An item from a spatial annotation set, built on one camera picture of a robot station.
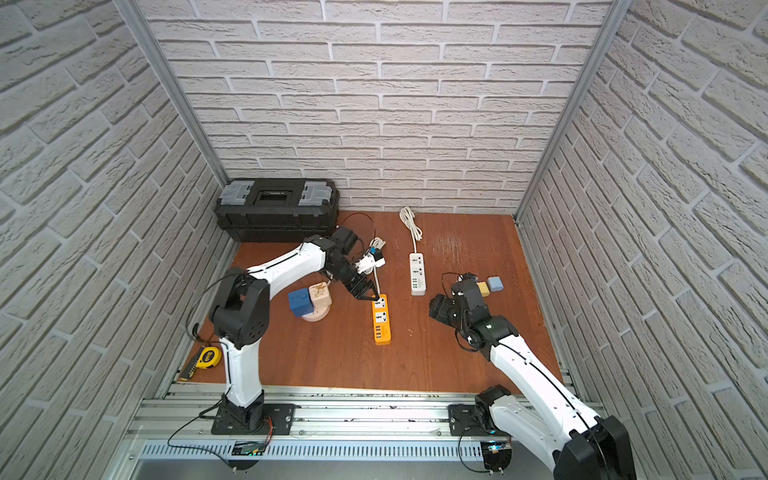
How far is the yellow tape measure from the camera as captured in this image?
810 mm

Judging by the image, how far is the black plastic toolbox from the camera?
997 mm

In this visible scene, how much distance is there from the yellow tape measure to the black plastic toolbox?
1.30 ft
